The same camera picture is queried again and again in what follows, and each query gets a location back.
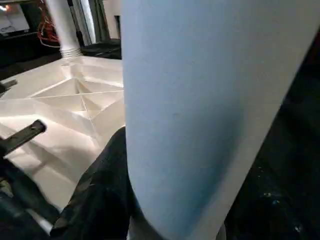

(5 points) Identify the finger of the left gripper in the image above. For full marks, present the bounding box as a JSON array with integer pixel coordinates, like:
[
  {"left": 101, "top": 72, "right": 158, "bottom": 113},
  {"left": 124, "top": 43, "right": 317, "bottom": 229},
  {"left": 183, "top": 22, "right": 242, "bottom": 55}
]
[
  {"left": 0, "top": 120, "right": 48, "bottom": 157},
  {"left": 0, "top": 159, "right": 62, "bottom": 226}
]

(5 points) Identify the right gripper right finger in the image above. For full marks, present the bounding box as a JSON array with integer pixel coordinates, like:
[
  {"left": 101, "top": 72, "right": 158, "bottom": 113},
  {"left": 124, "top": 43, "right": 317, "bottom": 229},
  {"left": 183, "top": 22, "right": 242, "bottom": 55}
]
[{"left": 222, "top": 165, "right": 320, "bottom": 240}]

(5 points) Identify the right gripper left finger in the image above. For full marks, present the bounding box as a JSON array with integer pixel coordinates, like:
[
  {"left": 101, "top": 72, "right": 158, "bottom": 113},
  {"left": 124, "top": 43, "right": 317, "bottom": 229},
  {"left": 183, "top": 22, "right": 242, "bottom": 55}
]
[{"left": 50, "top": 126, "right": 138, "bottom": 240}]

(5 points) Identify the white plastic table top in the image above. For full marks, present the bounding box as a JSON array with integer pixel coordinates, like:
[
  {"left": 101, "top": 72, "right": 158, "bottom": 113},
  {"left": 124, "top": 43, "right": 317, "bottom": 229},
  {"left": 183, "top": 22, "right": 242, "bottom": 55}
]
[{"left": 0, "top": 55, "right": 127, "bottom": 236}]

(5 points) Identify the white plastic table leg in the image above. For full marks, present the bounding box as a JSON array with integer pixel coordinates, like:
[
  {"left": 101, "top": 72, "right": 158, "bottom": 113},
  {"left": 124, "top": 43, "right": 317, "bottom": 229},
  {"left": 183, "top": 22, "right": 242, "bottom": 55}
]
[
  {"left": 119, "top": 0, "right": 320, "bottom": 240},
  {"left": 44, "top": 0, "right": 84, "bottom": 61}
]

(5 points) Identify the black plastic mat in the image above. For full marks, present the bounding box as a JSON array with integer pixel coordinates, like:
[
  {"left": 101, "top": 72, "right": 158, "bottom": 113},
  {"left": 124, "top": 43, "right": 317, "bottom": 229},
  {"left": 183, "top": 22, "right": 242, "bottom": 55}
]
[{"left": 0, "top": 30, "right": 320, "bottom": 240}]

